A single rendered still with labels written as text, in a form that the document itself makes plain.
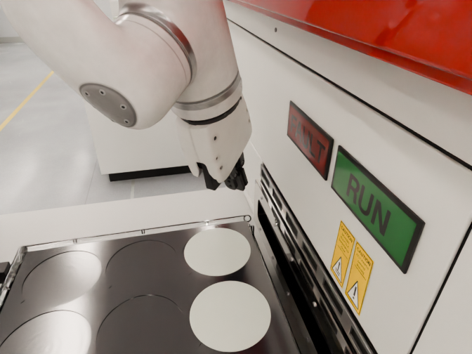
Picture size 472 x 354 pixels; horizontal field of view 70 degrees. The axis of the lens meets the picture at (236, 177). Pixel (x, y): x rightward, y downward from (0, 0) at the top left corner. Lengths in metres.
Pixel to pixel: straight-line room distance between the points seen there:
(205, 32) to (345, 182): 0.18
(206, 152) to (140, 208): 0.41
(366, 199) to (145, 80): 0.20
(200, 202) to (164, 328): 0.37
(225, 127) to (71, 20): 0.20
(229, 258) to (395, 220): 0.30
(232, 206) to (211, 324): 0.35
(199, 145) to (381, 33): 0.24
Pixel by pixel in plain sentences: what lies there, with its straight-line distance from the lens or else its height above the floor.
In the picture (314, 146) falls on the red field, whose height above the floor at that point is 1.10.
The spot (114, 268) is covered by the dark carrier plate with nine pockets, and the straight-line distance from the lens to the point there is 0.53.
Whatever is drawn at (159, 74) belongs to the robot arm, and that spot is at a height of 1.20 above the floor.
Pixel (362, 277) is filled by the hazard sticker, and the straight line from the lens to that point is 0.34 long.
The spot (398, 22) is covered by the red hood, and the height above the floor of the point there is 1.24.
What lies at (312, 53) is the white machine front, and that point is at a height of 1.19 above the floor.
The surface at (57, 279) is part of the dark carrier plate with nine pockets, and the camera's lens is 0.55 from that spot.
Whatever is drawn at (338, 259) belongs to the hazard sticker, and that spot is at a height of 1.01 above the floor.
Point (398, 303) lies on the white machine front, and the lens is 0.30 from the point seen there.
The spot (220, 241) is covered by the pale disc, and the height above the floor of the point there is 0.90.
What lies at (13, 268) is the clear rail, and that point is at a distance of 0.59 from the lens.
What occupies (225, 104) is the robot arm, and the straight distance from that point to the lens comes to 0.35.
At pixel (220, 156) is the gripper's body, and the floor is 1.08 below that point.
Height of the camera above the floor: 1.26
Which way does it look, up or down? 32 degrees down
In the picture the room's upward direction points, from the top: straight up
